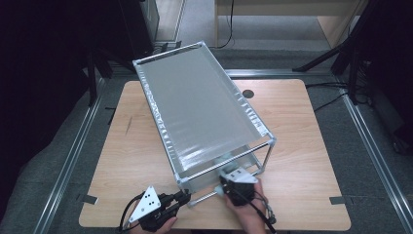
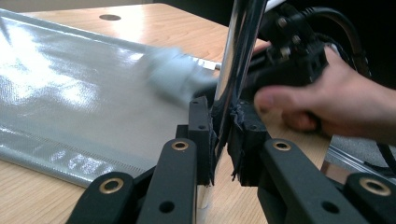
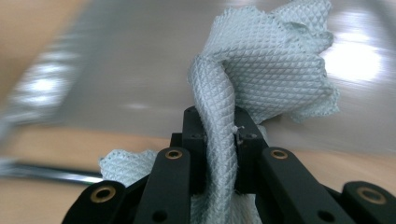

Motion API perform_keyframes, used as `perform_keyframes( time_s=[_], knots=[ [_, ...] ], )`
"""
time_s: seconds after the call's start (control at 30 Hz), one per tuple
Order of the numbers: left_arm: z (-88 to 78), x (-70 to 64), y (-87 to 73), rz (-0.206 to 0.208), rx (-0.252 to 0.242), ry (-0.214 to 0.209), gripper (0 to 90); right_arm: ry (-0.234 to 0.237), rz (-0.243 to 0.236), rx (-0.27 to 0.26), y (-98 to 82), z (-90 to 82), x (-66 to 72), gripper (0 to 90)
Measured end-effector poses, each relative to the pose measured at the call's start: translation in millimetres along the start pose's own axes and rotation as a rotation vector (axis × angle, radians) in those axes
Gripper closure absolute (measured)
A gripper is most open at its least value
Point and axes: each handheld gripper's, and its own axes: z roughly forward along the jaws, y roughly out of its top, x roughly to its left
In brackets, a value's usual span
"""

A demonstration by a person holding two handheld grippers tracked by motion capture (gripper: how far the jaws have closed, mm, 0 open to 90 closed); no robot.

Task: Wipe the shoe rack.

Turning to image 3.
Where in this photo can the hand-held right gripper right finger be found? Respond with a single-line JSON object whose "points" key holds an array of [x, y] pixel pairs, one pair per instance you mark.
{"points": [[249, 155]]}

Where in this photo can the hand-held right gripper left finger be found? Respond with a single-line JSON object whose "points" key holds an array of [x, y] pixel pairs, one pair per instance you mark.
{"points": [[193, 143]]}

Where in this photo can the silver two-tier shelf rack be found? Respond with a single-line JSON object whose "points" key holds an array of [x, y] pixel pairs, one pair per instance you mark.
{"points": [[124, 77]]}

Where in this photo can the light blue cloth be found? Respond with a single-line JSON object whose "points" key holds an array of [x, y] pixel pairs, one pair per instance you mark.
{"points": [[264, 62]]}

